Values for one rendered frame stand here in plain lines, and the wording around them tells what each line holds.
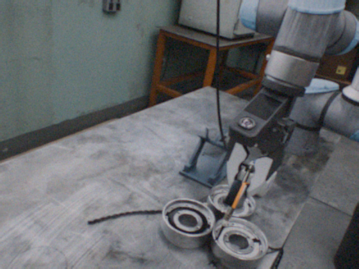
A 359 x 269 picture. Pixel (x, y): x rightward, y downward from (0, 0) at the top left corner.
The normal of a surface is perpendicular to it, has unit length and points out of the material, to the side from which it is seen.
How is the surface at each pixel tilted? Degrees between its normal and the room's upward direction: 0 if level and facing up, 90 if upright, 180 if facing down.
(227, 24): 90
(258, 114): 23
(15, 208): 0
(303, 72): 85
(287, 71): 83
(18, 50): 90
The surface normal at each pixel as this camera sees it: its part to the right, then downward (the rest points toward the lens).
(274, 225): 0.18, -0.87
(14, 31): 0.82, 0.39
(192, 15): -0.55, 0.29
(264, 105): -0.03, -0.68
